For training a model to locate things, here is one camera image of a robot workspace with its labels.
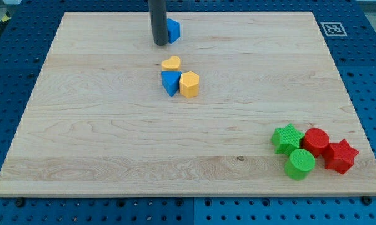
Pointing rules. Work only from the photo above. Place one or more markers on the blue triangle block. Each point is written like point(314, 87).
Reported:
point(170, 81)

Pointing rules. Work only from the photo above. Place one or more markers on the yellow heart block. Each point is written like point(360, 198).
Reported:
point(171, 64)

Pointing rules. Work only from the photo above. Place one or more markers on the yellow hexagon block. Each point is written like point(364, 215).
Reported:
point(189, 84)

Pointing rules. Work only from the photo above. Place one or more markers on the light wooden board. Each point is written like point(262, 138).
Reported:
point(99, 123)

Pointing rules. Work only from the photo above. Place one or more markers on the blue cube block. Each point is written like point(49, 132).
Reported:
point(173, 28)

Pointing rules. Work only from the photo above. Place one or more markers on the green star block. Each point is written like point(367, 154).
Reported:
point(286, 139)

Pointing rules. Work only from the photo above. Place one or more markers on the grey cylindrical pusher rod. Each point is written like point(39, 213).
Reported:
point(158, 17)

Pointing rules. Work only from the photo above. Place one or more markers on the green cylinder block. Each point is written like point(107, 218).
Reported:
point(299, 164)

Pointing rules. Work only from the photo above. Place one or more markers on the red cylinder block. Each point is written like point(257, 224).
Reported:
point(315, 141)

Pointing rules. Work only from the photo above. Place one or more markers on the red star block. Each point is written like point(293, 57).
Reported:
point(339, 156)

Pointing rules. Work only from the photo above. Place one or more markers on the white fiducial marker tag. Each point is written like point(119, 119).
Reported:
point(333, 29)

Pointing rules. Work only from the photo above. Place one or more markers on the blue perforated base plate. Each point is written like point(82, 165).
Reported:
point(25, 42)

